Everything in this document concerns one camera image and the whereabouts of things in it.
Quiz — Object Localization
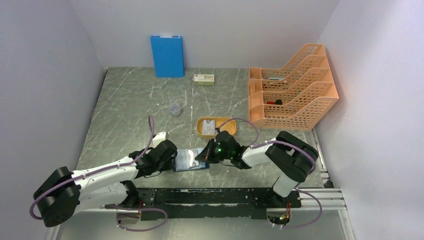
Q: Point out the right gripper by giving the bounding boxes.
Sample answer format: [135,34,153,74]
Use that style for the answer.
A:
[195,138,232,164]

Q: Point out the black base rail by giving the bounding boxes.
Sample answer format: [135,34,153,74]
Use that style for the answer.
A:
[118,187,302,221]

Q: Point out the small clear plastic cup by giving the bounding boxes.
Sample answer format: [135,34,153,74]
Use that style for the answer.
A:
[168,102,181,117]

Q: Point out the red black item in rack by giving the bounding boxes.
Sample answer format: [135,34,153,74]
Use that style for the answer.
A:
[266,99,283,105]

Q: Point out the blue card holder wallet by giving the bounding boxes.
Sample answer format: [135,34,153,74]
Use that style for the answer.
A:
[173,147,210,172]

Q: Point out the small red white box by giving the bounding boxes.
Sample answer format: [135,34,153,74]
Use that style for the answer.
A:
[193,74,215,86]

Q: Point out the orange mesh file rack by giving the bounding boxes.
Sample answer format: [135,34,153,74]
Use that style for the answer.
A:
[247,43,339,131]

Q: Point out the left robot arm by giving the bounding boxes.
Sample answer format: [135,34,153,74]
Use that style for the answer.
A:
[33,139,177,228]

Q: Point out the blue folder box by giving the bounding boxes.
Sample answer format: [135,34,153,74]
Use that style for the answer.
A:
[150,35,185,78]

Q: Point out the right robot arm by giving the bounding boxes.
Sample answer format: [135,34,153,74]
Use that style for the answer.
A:
[193,130,319,207]

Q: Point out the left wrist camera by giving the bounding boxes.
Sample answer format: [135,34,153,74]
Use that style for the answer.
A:
[152,131,169,145]

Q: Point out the orange oval tray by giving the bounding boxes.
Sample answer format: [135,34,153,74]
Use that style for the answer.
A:
[196,116,237,139]

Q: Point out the white VIP credit card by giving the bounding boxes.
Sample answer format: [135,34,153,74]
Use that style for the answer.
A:
[201,119,216,136]

